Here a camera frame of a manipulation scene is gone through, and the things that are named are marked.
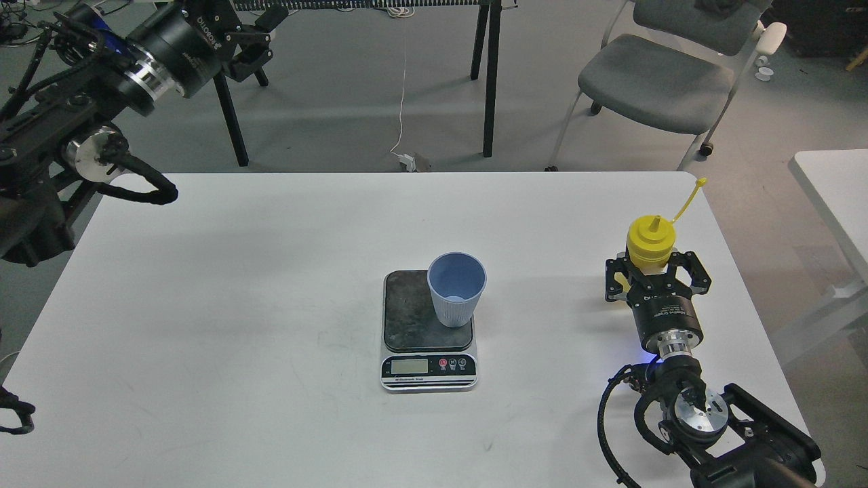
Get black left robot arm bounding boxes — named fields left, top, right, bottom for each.
left=2, top=1, right=289, bottom=268

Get yellow squeeze bottle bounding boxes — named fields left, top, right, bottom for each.
left=625, top=178, right=707, bottom=274

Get black trestle table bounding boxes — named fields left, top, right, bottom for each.
left=155, top=0, right=519, bottom=167

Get grey office chair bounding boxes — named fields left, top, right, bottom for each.
left=577, top=1, right=788, bottom=171

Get light blue ribbed cup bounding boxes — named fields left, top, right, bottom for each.
left=426, top=252, right=488, bottom=328

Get white side table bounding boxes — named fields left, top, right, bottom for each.
left=772, top=148, right=867, bottom=362

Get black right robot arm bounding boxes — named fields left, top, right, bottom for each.
left=596, top=251, right=821, bottom=487

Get white power adapter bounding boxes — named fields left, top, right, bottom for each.
left=397, top=152, right=431, bottom=173

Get white charging cable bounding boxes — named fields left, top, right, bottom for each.
left=390, top=7, right=416, bottom=163

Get small white cup on floor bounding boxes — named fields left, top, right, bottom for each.
left=754, top=55, right=774, bottom=81

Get black floor cables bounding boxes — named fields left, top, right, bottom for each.
left=0, top=0, right=82, bottom=45

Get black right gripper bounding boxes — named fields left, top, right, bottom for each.
left=604, top=250, right=712, bottom=355

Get digital kitchen scale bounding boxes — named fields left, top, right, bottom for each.
left=379, top=270, right=478, bottom=393

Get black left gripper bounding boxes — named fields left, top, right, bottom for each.
left=122, top=1, right=289, bottom=101

